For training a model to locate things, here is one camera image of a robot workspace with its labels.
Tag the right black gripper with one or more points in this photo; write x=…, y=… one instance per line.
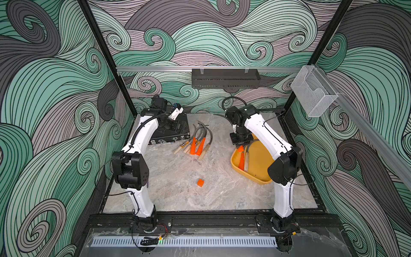
x=237, y=144

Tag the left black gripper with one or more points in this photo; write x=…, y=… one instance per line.
x=176, y=123

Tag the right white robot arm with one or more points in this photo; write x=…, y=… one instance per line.
x=248, y=122

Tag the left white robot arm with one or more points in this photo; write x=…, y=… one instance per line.
x=130, y=169

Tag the black ribbed storage case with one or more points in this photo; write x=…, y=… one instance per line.
x=183, y=133

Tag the yellow plastic tray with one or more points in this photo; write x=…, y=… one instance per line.
x=259, y=162

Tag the small orange block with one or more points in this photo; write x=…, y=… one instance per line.
x=200, y=182

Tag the wooden handle sickle with label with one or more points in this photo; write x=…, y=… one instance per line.
x=184, y=144

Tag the black wall shelf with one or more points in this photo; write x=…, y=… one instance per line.
x=227, y=79

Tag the clear acrylic wall holder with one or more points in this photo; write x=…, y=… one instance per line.
x=314, y=90

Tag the white slotted cable duct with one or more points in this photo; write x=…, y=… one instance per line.
x=188, y=241

